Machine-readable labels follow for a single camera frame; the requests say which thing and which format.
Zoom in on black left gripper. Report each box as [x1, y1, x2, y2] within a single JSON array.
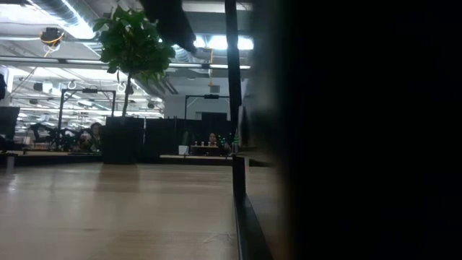
[[139, 0, 199, 56]]

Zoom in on green leafy tree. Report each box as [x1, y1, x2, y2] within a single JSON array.
[[92, 5, 177, 120]]

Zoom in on bright ceiling light panel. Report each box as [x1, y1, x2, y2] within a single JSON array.
[[193, 34, 255, 51]]

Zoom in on long ceiling light strip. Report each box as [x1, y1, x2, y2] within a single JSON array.
[[0, 56, 252, 72]]

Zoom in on black room partition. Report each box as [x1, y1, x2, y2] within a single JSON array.
[[143, 116, 235, 164]]

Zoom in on wooden rack with cups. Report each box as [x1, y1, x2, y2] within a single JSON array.
[[190, 140, 220, 149]]

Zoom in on black plant pot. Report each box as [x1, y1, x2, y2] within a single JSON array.
[[102, 116, 146, 165]]

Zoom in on background wooden table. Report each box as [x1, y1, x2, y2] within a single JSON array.
[[0, 149, 103, 168], [159, 154, 235, 166]]

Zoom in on background black robot arms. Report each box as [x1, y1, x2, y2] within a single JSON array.
[[30, 121, 84, 152]]

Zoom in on black computer monitor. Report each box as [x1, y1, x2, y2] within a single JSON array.
[[0, 105, 21, 142]]

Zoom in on black overhead camera frame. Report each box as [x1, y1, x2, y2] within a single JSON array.
[[184, 94, 232, 120], [56, 88, 117, 151]]

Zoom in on silver ceiling duct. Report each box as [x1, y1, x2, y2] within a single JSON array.
[[27, 0, 97, 40]]

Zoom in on black ceiling cable reel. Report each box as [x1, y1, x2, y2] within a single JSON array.
[[39, 27, 66, 48]]

